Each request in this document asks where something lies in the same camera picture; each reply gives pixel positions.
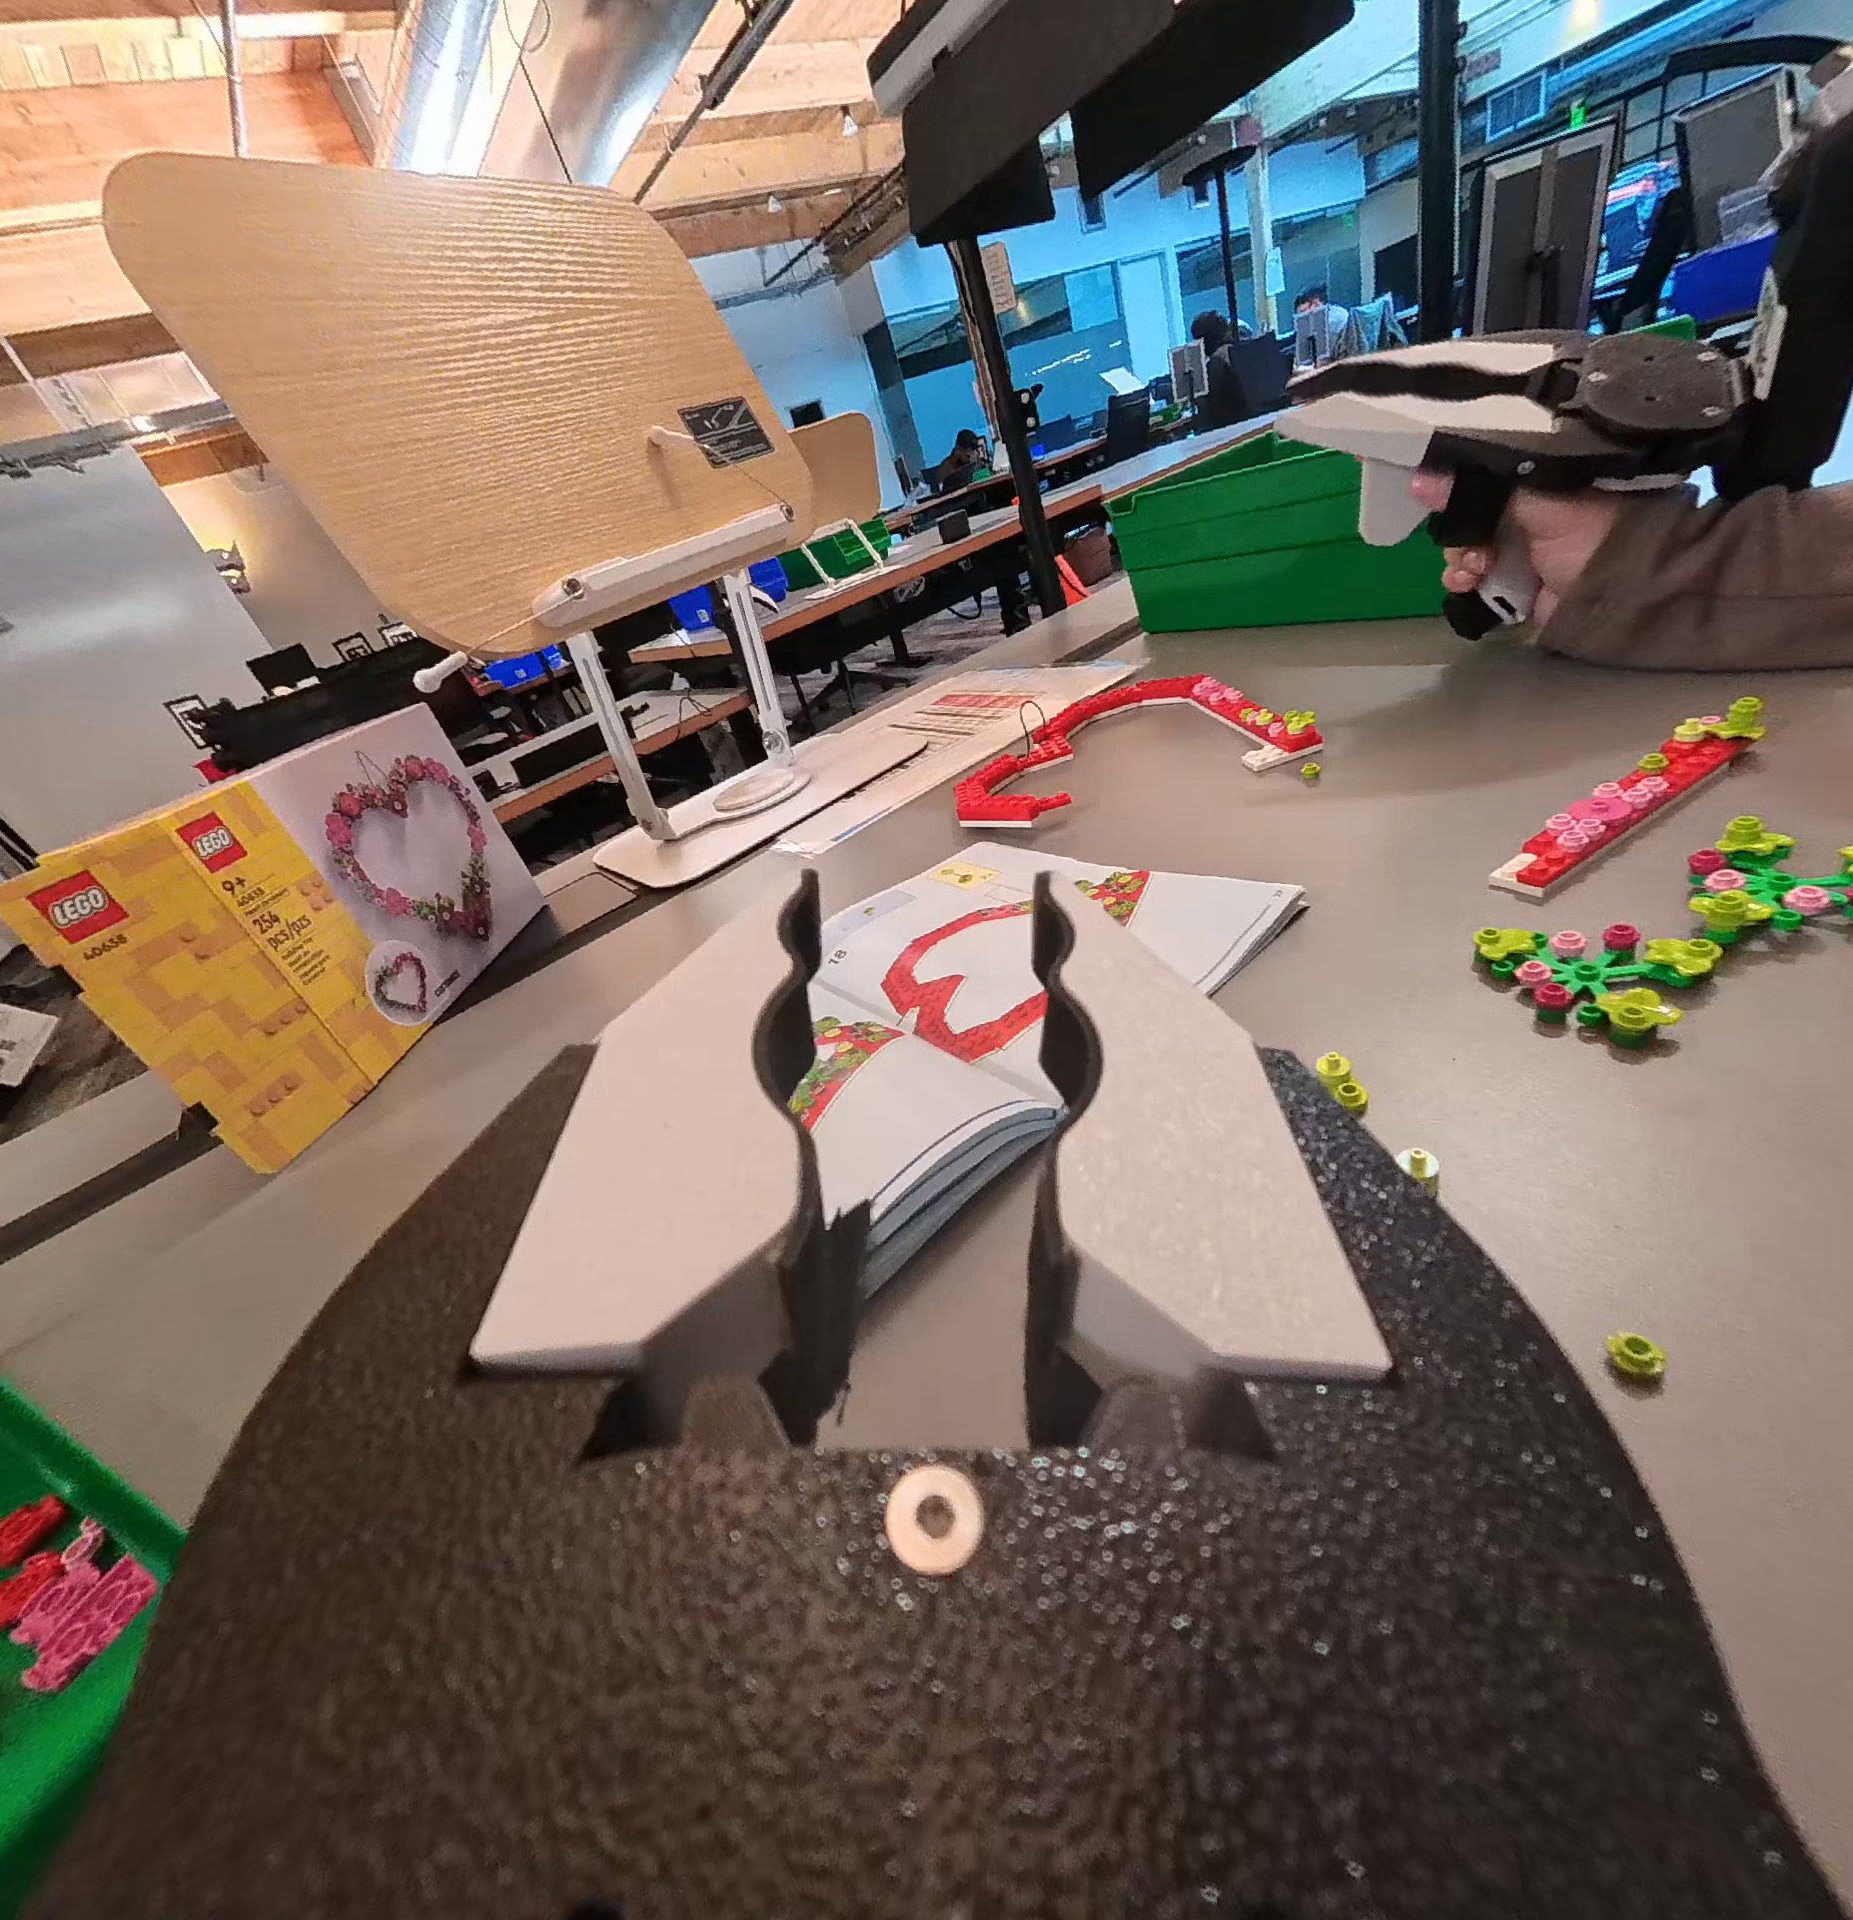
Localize green plastic parts bin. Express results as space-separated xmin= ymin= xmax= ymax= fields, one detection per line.
xmin=0 ymin=1357 xmax=190 ymax=1920

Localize black support pole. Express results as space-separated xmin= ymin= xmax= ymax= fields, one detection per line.
xmin=950 ymin=241 xmax=1070 ymax=630

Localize black hanging panel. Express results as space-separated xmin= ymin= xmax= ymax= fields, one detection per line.
xmin=867 ymin=0 xmax=1182 ymax=250
xmin=1069 ymin=0 xmax=1354 ymax=207

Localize green stacked tray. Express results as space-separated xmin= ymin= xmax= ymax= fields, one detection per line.
xmin=1119 ymin=492 xmax=1446 ymax=578
xmin=1106 ymin=435 xmax=1371 ymax=530
xmin=1128 ymin=542 xmax=1454 ymax=636

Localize red lego heart frame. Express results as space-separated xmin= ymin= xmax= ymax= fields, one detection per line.
xmin=954 ymin=675 xmax=1326 ymax=831

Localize person's right hand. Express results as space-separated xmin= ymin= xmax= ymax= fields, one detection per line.
xmin=1411 ymin=468 xmax=1632 ymax=641

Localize printed paper sheet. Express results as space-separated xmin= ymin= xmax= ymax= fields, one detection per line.
xmin=776 ymin=658 xmax=1154 ymax=861

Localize person's right forearm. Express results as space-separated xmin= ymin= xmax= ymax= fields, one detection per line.
xmin=1534 ymin=473 xmax=1853 ymax=674

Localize green bin white straps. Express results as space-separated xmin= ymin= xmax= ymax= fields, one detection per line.
xmin=776 ymin=516 xmax=891 ymax=591

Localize long wooden desk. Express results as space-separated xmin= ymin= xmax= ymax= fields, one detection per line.
xmin=626 ymin=478 xmax=1108 ymax=681

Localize wooden book stand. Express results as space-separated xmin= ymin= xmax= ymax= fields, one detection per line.
xmin=103 ymin=151 xmax=942 ymax=890

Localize open instruction booklet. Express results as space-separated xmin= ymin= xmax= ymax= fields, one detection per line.
xmin=783 ymin=841 xmax=1310 ymax=1301

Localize black pillar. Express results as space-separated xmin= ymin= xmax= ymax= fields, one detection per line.
xmin=1415 ymin=0 xmax=1467 ymax=344

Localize green lego flower cluster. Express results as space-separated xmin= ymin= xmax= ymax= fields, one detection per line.
xmin=1470 ymin=922 xmax=1686 ymax=1048
xmin=1683 ymin=814 xmax=1853 ymax=950

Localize yellow lego set box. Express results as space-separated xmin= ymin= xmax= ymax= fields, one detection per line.
xmin=0 ymin=743 xmax=550 ymax=1174

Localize silver air duct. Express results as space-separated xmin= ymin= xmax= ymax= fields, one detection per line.
xmin=387 ymin=0 xmax=718 ymax=191

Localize red lego strip pink flowers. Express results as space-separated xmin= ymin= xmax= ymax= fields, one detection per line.
xmin=1489 ymin=698 xmax=1767 ymax=899

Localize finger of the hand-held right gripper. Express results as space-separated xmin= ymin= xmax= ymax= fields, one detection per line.
xmin=1284 ymin=338 xmax=1580 ymax=437
xmin=1269 ymin=393 xmax=1467 ymax=550

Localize pile of loose lego pieces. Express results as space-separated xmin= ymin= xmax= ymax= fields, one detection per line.
xmin=0 ymin=1492 xmax=164 ymax=1773

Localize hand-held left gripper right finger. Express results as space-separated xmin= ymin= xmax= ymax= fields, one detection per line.
xmin=1025 ymin=870 xmax=1392 ymax=1450

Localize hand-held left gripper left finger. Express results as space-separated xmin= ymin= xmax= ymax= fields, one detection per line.
xmin=468 ymin=870 xmax=867 ymax=1450

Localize computer monitor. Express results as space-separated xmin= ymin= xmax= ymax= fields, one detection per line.
xmin=1673 ymin=74 xmax=1801 ymax=256
xmin=1470 ymin=118 xmax=1621 ymax=335

